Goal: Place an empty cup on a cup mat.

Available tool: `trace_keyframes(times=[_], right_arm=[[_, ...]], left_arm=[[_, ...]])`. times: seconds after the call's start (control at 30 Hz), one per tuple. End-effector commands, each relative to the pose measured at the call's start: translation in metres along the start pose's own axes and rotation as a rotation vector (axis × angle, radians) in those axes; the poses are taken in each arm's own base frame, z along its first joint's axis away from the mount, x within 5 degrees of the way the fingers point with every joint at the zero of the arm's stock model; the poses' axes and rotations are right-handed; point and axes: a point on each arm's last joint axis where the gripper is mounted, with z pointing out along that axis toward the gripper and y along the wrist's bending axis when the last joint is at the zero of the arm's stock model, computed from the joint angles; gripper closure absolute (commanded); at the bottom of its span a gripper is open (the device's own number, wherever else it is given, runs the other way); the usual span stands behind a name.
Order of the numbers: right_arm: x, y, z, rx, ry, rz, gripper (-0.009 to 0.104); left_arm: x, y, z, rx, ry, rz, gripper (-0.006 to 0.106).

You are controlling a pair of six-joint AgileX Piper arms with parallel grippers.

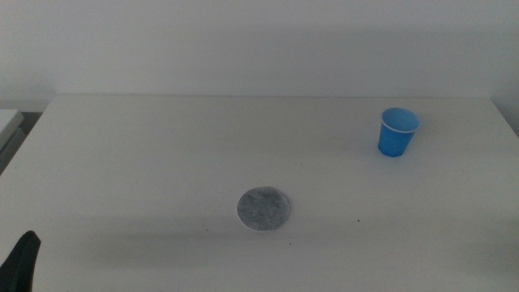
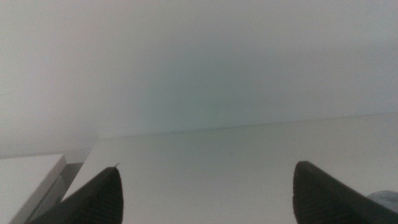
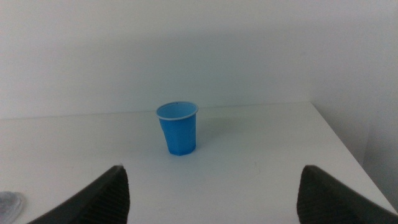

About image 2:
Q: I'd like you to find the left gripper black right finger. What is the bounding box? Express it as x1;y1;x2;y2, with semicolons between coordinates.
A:
292;161;398;224

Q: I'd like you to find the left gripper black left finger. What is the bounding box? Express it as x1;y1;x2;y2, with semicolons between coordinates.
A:
28;166;124;224

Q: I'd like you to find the round grey cup mat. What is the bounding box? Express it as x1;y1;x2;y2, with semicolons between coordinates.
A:
366;190;398;214

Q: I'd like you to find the white side table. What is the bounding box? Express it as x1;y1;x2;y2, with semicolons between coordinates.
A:
0;154;67;224

